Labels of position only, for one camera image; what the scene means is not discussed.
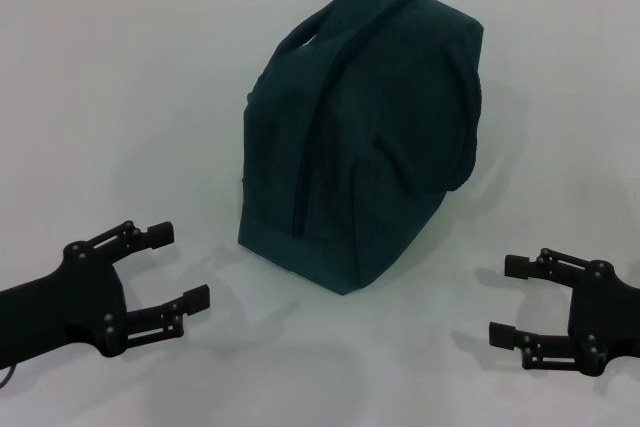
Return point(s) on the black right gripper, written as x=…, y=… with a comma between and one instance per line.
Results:
x=610, y=317

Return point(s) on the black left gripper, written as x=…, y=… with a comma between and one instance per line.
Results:
x=65, y=302

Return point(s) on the dark teal insulated lunch bag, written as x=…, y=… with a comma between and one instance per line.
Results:
x=360, y=147

